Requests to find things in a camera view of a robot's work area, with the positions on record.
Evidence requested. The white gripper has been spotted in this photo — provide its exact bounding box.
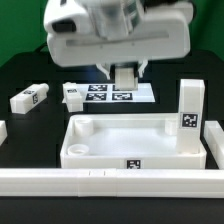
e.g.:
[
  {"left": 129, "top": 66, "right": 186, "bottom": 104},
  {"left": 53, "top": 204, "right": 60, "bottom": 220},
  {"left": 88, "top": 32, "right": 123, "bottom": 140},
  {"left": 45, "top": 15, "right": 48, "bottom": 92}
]
[{"left": 44, "top": 0, "right": 192, "bottom": 79}]

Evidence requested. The white desk top tray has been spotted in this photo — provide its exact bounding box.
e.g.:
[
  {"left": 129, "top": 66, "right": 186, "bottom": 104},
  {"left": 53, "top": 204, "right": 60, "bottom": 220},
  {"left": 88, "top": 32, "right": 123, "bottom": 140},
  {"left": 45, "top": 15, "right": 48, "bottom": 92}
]
[{"left": 60, "top": 113, "right": 207, "bottom": 169}]

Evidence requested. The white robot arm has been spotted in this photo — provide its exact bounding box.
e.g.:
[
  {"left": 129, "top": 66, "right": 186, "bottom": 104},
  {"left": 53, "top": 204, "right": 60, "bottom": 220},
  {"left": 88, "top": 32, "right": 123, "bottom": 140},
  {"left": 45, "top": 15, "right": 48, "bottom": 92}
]
[{"left": 44, "top": 0, "right": 194, "bottom": 75}]

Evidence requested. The white marker sheet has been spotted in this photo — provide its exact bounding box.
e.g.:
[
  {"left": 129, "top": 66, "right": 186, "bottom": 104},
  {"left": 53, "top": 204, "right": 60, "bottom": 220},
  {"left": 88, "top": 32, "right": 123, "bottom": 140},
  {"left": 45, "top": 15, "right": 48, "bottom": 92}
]
[{"left": 64, "top": 83, "right": 155, "bottom": 103}]

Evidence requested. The white right fence block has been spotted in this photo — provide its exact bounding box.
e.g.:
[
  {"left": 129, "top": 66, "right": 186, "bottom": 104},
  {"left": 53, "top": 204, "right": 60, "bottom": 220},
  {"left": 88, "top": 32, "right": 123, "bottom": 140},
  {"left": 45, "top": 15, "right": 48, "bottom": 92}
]
[{"left": 204, "top": 121, "right": 224, "bottom": 170}]

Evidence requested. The white fence block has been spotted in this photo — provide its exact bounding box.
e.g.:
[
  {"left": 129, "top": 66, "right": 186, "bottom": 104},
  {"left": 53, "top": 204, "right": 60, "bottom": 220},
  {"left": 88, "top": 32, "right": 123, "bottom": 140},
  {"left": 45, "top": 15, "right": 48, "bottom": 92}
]
[
  {"left": 0, "top": 120, "right": 7, "bottom": 146},
  {"left": 204, "top": 121, "right": 224, "bottom": 170}
]

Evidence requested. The white left fence block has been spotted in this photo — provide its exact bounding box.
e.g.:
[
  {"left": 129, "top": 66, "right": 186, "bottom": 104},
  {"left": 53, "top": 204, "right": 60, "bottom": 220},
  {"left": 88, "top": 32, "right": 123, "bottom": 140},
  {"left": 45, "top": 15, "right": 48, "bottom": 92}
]
[{"left": 0, "top": 120, "right": 7, "bottom": 146}]

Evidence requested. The white front fence bar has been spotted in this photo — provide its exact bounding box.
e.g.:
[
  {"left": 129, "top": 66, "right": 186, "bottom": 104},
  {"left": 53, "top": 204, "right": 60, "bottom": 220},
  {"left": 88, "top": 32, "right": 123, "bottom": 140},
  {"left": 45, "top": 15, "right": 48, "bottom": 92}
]
[{"left": 0, "top": 169, "right": 224, "bottom": 198}]

